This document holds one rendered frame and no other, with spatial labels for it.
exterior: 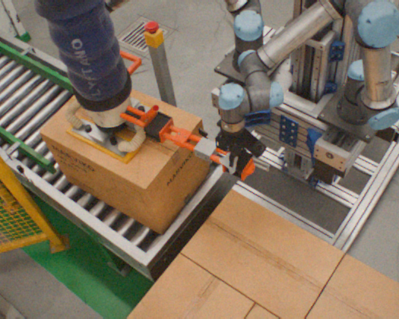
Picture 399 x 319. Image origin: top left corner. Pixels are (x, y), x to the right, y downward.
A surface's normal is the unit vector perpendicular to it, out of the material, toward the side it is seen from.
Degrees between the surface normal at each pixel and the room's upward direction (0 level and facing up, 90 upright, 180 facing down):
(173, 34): 0
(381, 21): 83
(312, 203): 0
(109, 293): 0
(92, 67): 70
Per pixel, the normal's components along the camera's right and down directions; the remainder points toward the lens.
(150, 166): -0.10, -0.58
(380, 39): 0.15, 0.71
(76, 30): 0.18, 0.90
